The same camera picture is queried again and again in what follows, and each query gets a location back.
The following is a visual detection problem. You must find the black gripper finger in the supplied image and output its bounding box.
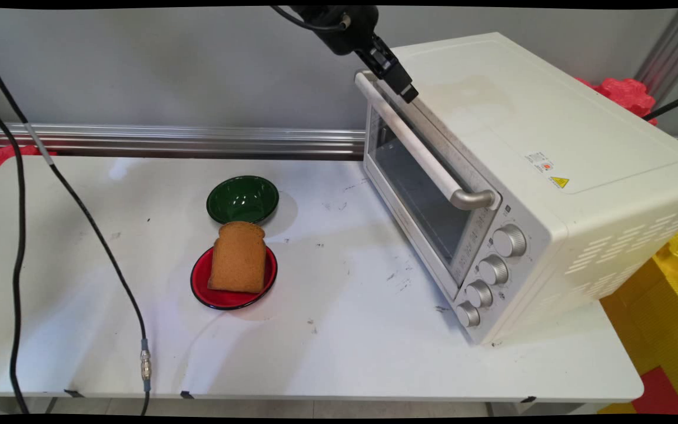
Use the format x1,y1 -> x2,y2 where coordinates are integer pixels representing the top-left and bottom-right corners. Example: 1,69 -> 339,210
372,34 -> 420,102
354,47 -> 416,104

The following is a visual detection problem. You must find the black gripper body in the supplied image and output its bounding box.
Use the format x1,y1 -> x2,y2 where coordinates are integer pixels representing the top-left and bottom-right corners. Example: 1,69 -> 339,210
290,6 -> 381,57

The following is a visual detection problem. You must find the oven glass door with handle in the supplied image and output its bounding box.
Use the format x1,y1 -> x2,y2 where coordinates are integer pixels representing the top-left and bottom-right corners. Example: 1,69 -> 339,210
354,69 -> 501,302

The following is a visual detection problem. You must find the cream toaster oven body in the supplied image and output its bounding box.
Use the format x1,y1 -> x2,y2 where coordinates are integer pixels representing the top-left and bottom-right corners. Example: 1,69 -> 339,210
368,32 -> 678,347

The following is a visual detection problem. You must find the white label sticker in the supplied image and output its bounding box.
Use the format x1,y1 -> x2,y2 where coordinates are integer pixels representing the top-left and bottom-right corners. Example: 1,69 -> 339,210
524,151 -> 554,173

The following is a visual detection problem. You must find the dark green bowl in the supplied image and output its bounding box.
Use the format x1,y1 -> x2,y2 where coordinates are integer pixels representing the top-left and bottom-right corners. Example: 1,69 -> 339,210
206,175 -> 280,226

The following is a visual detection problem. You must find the silver oven knob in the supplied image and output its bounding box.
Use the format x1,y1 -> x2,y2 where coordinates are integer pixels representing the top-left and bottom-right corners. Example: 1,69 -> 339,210
465,280 -> 493,309
493,224 -> 527,258
455,301 -> 481,329
477,254 -> 510,287

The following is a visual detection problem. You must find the brown bread slice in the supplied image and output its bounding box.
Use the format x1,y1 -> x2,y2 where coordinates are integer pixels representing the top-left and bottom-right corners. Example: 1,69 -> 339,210
207,220 -> 268,294

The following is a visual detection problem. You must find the red plate with black rim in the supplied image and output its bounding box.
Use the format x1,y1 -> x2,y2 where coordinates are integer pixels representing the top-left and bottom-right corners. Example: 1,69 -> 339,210
190,244 -> 278,311

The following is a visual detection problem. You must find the black cable with metal plug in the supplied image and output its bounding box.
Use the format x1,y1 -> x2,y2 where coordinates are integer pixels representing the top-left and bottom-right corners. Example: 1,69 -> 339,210
270,6 -> 353,32

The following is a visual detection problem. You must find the aluminium rail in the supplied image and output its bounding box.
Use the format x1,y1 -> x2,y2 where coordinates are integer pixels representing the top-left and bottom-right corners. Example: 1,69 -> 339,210
0,122 -> 678,160

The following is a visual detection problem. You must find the aluminium frame post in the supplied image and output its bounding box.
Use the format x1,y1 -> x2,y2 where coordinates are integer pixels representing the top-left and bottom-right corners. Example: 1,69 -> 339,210
633,8 -> 678,104

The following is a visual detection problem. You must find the black cable with inline connector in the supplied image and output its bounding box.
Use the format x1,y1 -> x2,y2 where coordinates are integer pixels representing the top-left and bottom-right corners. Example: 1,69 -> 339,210
0,34 -> 152,416

